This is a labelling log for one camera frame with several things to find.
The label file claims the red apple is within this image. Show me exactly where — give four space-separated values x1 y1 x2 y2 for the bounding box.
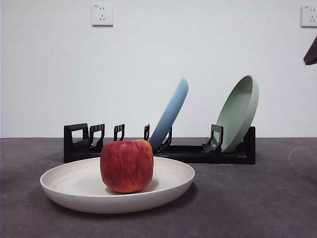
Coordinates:
100 139 154 193

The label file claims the pale yellow plate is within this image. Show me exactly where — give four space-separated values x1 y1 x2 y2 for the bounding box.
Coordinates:
40 156 196 214

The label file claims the green plate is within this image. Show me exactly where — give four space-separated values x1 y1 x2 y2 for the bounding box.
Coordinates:
215 75 260 153

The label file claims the blue plate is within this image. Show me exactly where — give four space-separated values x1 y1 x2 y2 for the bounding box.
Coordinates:
148 77 189 152

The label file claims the black plate rack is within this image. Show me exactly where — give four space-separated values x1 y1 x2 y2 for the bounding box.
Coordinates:
63 123 257 165

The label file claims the white wall socket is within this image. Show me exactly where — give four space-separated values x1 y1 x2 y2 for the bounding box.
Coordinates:
301 4 317 28
92 2 114 27

